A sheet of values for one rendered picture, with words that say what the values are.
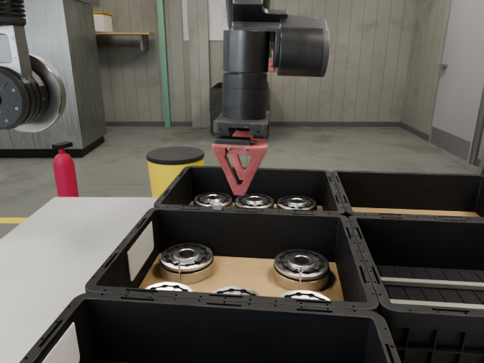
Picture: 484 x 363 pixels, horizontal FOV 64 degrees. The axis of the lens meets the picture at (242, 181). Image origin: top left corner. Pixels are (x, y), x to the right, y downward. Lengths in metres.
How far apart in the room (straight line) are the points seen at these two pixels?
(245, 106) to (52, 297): 0.70
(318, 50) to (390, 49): 6.37
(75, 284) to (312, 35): 0.81
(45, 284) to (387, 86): 6.31
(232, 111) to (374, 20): 6.32
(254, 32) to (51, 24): 4.48
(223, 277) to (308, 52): 0.45
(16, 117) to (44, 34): 3.93
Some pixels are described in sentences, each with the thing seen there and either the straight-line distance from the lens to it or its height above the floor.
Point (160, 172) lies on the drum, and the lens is 2.45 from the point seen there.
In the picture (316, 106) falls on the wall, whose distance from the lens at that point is 6.63.
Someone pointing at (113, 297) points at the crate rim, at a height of 0.93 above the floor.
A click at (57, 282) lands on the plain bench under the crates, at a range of 1.08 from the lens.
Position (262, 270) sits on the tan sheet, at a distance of 0.78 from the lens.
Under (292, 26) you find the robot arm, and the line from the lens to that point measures 0.51.
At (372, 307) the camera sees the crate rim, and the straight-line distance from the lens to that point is 0.54.
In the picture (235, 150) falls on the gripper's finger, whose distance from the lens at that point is 0.48.
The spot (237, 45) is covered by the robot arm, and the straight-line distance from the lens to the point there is 0.48.
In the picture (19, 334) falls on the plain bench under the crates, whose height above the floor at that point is 0.70.
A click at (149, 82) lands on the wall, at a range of 6.67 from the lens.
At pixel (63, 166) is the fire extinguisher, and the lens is 3.00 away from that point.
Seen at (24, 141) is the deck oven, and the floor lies 0.21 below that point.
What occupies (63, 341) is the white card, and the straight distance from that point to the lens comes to 0.54.
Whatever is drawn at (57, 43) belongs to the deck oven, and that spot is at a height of 1.29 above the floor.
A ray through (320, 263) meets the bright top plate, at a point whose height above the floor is 0.86.
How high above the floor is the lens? 1.24
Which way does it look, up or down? 19 degrees down
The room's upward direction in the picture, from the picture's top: straight up
